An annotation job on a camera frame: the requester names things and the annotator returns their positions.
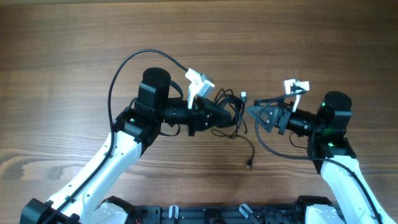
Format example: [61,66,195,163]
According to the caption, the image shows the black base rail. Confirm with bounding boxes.
[132,204,301,224]

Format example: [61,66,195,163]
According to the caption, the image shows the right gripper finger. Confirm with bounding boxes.
[247,106,281,133]
[254,98,289,108]

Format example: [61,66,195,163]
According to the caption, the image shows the right camera cable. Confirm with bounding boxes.
[254,88,383,224]

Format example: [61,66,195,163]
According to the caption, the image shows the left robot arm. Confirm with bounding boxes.
[20,67,232,223]

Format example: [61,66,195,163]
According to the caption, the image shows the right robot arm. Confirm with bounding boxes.
[248,89,393,223]

